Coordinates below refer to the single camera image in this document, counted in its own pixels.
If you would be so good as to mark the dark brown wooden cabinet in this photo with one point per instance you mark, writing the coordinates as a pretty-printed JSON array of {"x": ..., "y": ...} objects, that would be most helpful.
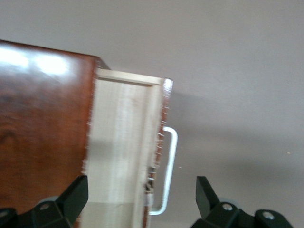
[{"x": 42, "y": 130}]

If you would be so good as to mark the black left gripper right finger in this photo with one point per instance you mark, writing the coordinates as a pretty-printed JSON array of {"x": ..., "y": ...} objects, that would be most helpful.
[{"x": 213, "y": 213}]

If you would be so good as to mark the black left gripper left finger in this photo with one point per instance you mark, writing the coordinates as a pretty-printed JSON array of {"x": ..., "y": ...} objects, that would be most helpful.
[{"x": 69, "y": 204}]

